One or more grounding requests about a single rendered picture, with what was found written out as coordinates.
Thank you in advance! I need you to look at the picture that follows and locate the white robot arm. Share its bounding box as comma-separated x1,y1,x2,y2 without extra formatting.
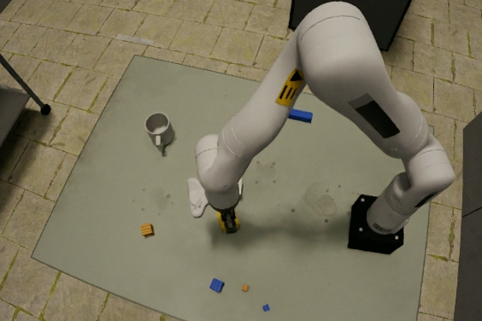
187,2,456,235

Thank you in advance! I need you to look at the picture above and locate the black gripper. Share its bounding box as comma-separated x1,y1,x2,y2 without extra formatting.
209,195,240,235

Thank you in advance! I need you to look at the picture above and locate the grey mug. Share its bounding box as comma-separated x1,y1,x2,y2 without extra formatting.
144,112,174,152

